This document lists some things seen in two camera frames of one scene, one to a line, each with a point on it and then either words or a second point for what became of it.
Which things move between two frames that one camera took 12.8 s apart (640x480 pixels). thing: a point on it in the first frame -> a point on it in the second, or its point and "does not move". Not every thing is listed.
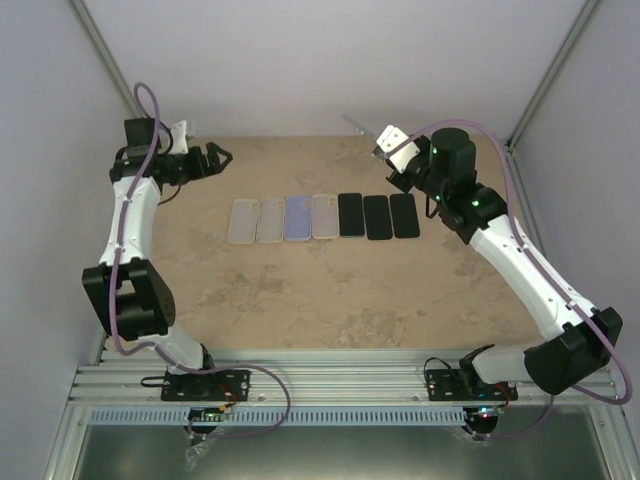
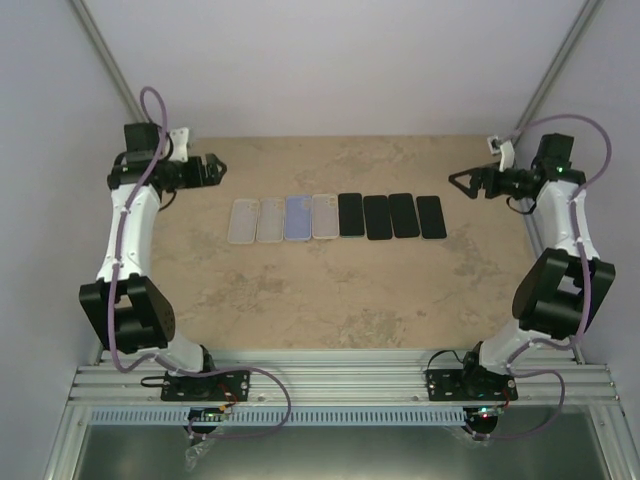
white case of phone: (243, 221) does not move
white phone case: (325, 216) does not move
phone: (360, 127) -> (431, 218)
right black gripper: (398, 182) -> (490, 173)
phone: (378, 217) does not move
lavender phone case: (298, 218) does not move
